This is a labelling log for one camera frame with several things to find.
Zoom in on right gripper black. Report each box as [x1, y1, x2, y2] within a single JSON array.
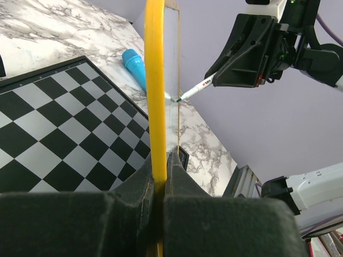
[[205, 13, 297, 88]]

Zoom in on blue cylindrical eraser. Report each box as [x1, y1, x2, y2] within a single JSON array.
[[122, 49, 146, 93]]

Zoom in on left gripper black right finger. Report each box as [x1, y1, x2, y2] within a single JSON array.
[[163, 153, 308, 256]]

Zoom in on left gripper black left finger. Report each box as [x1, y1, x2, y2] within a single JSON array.
[[1, 158, 154, 256]]

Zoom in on aluminium rail frame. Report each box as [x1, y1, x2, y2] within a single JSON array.
[[222, 165, 262, 198]]

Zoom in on white whiteboard marker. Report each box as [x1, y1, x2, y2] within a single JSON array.
[[175, 73, 216, 102]]

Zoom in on black white chessboard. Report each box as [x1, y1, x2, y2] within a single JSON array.
[[1, 57, 150, 193]]

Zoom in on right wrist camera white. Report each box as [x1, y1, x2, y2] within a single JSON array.
[[244, 0, 288, 21]]

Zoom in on yellow framed whiteboard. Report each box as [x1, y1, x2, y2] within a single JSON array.
[[144, 1, 180, 256]]

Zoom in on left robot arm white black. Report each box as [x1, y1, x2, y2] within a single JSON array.
[[1, 154, 342, 256]]

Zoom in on wire whiteboard stand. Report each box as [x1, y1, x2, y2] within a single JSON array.
[[0, 56, 6, 78]]

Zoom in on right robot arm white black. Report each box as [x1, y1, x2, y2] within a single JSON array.
[[205, 1, 342, 90]]

